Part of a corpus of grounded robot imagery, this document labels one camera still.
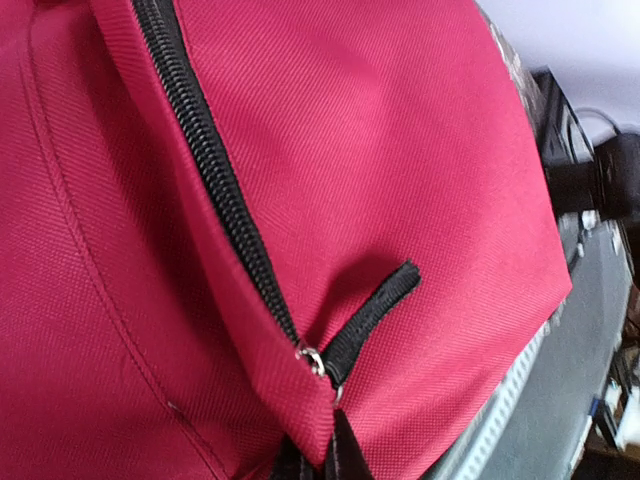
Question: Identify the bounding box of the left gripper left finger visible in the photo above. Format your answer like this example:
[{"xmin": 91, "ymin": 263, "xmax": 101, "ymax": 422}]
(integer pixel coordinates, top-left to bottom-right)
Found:
[{"xmin": 269, "ymin": 437, "xmax": 315, "ymax": 480}]

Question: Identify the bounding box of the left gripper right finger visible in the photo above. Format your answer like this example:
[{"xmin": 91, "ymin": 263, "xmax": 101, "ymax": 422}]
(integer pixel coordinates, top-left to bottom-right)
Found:
[{"xmin": 324, "ymin": 409, "xmax": 373, "ymax": 480}]

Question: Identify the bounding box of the red student backpack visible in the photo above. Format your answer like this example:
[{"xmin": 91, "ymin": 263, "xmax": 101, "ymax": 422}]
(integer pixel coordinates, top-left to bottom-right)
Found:
[{"xmin": 1, "ymin": 1, "xmax": 572, "ymax": 479}]

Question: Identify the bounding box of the white slotted cable duct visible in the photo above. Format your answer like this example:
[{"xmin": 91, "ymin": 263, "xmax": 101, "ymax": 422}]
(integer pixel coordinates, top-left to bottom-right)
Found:
[{"xmin": 434, "ymin": 323, "xmax": 549, "ymax": 480}]

